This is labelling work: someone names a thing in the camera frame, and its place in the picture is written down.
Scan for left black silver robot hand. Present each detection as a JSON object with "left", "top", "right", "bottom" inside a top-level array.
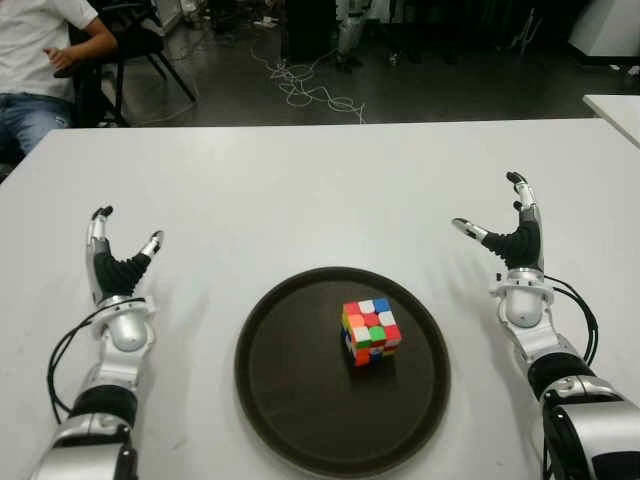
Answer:
[{"left": 84, "top": 204, "right": 165, "bottom": 307}]

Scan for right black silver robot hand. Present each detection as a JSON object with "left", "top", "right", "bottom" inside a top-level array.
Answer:
[{"left": 450, "top": 170, "right": 546, "bottom": 274}]

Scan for multicoloured Rubik's cube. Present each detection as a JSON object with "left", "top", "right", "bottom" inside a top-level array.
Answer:
[{"left": 341, "top": 297, "right": 404, "bottom": 369}]

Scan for dark brown round plate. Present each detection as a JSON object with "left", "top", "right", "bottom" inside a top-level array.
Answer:
[{"left": 233, "top": 266, "right": 452, "bottom": 465}]

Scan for white side table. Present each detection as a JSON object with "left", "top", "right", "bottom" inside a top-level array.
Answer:
[{"left": 582, "top": 93, "right": 640, "bottom": 149}]

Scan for folded metal stand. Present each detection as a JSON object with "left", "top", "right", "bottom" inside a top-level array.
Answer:
[{"left": 509, "top": 9, "right": 544, "bottom": 51}]

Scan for black chair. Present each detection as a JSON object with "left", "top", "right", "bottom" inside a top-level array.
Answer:
[{"left": 54, "top": 0, "right": 197, "bottom": 129}]

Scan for white cabinet with black base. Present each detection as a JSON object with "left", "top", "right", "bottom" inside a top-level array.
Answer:
[{"left": 567, "top": 0, "right": 640, "bottom": 66}]

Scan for seated person in white shirt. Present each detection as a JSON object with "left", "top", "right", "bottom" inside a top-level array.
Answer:
[{"left": 0, "top": 0, "right": 120, "bottom": 156}]

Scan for white framed glass cabinet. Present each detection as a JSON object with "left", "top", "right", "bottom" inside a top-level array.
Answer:
[{"left": 152, "top": 0, "right": 184, "bottom": 34}]

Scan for silver humanoid robot legs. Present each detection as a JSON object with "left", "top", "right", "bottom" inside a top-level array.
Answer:
[{"left": 333, "top": 0, "right": 374, "bottom": 71}]

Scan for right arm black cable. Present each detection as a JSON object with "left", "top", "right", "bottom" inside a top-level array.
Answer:
[{"left": 542, "top": 273, "right": 600, "bottom": 366}]

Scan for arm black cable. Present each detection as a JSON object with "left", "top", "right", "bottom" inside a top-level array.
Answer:
[
  {"left": 542, "top": 273, "right": 600, "bottom": 366},
  {"left": 45, "top": 298, "right": 149, "bottom": 426}
]

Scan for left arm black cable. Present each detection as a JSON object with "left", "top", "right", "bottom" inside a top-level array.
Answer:
[{"left": 45, "top": 298, "right": 149, "bottom": 426}]

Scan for tangled white floor cable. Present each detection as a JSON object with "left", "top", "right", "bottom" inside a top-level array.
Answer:
[{"left": 249, "top": 37, "right": 366, "bottom": 124}]

